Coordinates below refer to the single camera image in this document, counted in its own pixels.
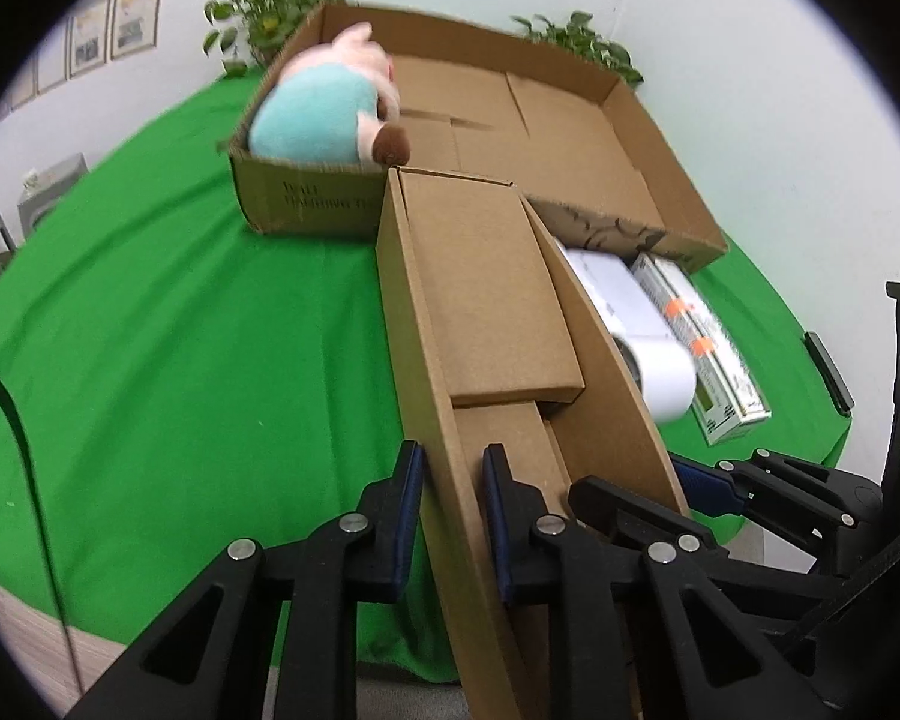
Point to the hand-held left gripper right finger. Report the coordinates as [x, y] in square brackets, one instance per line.
[496, 532]

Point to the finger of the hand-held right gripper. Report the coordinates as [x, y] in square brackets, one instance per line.
[709, 484]
[622, 506]

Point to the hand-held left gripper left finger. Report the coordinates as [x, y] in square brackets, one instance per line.
[409, 517]

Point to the green and white medicine box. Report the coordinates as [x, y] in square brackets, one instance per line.
[720, 382]

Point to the white cylindrical handheld appliance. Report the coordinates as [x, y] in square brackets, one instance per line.
[664, 379]

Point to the small brown cardboard box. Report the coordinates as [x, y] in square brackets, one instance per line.
[487, 277]

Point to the large cardboard box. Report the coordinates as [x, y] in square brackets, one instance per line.
[570, 157]

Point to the black phone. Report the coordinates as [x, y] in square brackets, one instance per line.
[829, 375]

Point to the green tablecloth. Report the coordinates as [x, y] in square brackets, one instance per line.
[157, 315]

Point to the light wooden table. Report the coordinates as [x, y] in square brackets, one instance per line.
[30, 652]

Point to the pink and teal plush pig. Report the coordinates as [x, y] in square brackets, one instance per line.
[307, 112]

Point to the small-leaved green potted plant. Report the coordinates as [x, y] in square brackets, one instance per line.
[577, 37]

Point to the bushy green potted plant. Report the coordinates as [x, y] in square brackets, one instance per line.
[270, 15]

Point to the row of framed wall certificates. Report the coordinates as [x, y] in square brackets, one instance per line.
[135, 15]

